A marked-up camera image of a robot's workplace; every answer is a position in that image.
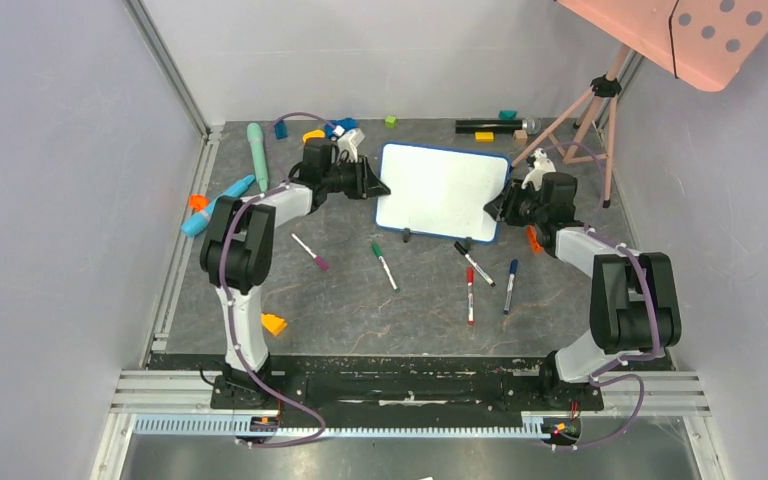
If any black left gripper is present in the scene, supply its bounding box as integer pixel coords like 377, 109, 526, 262
323, 156, 392, 202

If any blue framed whiteboard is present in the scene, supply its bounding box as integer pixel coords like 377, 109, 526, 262
374, 142, 510, 243

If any red cap marker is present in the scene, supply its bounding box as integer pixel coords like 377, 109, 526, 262
466, 266, 475, 326

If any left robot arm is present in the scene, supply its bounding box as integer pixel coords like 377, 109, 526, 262
199, 139, 391, 409

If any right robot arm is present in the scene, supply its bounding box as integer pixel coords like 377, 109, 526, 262
484, 173, 682, 408

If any orange window toy block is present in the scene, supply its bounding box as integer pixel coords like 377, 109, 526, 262
526, 225, 544, 253

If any black cap marker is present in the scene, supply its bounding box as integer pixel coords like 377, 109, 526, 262
454, 241, 496, 287

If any blue cap marker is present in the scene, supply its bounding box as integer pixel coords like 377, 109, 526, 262
503, 259, 519, 315

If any green cap marker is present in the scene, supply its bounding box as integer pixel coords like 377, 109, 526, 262
371, 242, 400, 292

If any blue toy car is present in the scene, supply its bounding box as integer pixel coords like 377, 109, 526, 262
323, 117, 358, 137

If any yellow oval toy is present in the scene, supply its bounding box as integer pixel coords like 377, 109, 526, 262
302, 129, 326, 144

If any yellow small block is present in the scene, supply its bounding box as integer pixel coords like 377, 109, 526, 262
474, 132, 495, 143

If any wooden cube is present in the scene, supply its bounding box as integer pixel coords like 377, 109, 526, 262
512, 130, 529, 145

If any purple cap marker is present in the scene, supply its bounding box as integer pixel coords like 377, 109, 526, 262
291, 233, 330, 271

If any black tube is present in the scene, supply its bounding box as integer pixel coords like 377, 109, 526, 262
455, 119, 526, 134

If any clear ball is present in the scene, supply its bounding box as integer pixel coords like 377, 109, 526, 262
522, 117, 542, 135

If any dark blue block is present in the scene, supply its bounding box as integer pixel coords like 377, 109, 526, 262
273, 120, 288, 140

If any pink tripod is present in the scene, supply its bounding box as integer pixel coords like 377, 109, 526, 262
511, 44, 631, 208

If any large mint toy marker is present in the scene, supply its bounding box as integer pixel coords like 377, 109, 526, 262
246, 122, 270, 193

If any yellow toy block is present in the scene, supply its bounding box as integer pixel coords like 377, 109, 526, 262
260, 313, 288, 337

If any orange toy piece left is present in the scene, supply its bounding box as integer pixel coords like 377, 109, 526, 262
188, 194, 210, 212

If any large blue toy marker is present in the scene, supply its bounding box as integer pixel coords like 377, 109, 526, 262
180, 174, 255, 238

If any pink perforated panel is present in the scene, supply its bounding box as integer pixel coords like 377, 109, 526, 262
560, 0, 768, 92

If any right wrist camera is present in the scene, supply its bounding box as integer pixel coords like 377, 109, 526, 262
521, 148, 556, 191

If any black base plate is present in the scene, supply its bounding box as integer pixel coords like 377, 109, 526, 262
147, 354, 604, 430

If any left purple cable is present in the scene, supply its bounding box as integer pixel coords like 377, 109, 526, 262
214, 111, 346, 450

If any aluminium rail frame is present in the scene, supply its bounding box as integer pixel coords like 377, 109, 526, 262
89, 0, 730, 480

